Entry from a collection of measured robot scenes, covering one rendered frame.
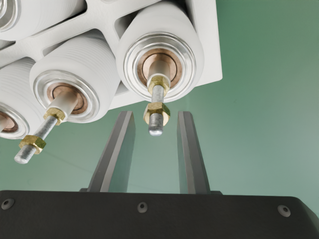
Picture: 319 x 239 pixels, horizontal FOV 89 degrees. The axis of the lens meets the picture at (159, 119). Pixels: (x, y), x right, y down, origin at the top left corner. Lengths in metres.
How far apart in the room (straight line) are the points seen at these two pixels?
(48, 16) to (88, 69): 0.06
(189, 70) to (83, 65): 0.12
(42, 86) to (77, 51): 0.06
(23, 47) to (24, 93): 0.07
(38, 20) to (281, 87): 0.55
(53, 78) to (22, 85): 0.09
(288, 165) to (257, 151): 0.20
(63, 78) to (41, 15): 0.06
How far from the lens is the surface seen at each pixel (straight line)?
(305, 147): 0.86
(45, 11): 0.22
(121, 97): 0.29
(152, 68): 0.16
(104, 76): 0.22
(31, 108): 0.29
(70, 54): 0.22
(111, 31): 0.25
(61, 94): 0.22
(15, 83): 0.30
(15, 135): 0.33
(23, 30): 0.21
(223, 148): 0.71
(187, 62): 0.17
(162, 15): 0.18
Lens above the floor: 0.41
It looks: 48 degrees down
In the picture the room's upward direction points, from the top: 178 degrees counter-clockwise
